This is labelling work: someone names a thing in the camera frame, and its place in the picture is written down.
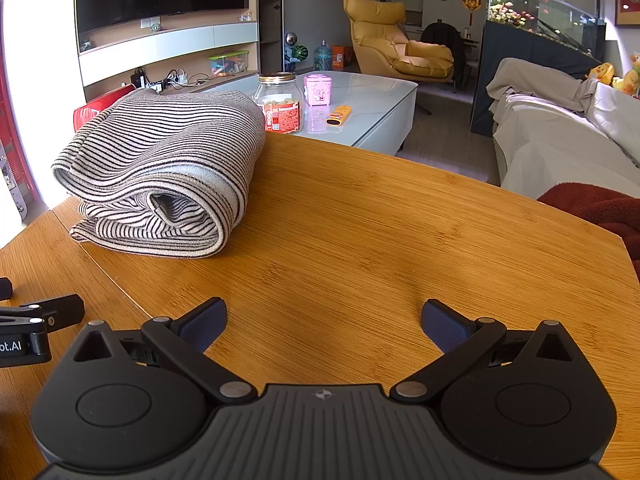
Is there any television shelf unit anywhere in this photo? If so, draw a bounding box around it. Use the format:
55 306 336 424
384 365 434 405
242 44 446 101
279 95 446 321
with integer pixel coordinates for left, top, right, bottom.
75 7 283 106

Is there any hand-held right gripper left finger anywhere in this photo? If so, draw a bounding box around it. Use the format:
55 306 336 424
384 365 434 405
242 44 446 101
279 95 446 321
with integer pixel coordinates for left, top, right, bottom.
71 297 257 404

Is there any glass jar with red label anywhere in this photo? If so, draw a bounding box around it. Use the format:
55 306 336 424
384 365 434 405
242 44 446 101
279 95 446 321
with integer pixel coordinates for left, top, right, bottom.
253 72 304 135

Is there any yellow plush toy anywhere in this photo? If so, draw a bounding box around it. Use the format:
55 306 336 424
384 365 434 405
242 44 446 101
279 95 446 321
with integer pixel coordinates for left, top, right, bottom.
585 62 615 86

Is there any yellow armchair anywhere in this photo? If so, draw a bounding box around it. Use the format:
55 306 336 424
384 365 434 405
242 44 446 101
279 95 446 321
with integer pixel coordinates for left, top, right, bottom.
344 0 455 80

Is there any red tall panel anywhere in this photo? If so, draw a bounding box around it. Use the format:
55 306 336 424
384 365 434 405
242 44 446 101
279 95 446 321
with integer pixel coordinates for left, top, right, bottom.
0 67 51 223

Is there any colourful plush toy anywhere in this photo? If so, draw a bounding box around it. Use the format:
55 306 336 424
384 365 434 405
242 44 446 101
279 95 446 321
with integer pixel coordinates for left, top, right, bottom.
612 52 640 96

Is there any watermelon ball toy figure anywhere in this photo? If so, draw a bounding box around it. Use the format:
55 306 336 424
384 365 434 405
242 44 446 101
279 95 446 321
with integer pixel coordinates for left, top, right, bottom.
284 31 308 72

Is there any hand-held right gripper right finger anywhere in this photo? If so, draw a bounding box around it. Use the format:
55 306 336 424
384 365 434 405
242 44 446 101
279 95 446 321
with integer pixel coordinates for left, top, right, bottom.
389 298 577 404

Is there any pink box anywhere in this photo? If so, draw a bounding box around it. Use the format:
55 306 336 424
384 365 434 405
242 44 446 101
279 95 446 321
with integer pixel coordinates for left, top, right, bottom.
303 74 335 107

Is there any grey striped garment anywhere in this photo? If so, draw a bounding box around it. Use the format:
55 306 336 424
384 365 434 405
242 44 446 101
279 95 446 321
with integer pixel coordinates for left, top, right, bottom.
51 89 267 260

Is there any clear box with green lid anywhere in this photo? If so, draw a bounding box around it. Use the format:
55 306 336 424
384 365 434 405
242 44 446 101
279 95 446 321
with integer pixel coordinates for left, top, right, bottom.
207 51 249 76

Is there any beige blanket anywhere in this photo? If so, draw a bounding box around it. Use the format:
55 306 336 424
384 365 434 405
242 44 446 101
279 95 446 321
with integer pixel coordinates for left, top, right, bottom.
487 57 598 111

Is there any red drum stool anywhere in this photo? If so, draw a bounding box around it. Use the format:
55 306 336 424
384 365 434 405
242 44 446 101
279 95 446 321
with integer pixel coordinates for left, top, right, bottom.
73 85 137 133

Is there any black chair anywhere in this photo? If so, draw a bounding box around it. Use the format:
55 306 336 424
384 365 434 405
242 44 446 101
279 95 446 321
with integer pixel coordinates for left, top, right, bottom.
420 21 466 93

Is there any tangle of cables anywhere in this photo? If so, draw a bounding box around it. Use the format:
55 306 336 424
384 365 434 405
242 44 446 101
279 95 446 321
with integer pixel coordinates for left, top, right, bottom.
131 66 211 93

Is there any white coffee table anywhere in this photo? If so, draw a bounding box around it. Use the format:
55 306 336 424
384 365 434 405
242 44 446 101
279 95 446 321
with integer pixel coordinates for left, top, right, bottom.
187 70 418 156

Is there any grey sofa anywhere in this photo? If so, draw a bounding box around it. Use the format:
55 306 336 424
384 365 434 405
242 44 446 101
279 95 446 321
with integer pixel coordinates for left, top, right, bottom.
487 57 640 201

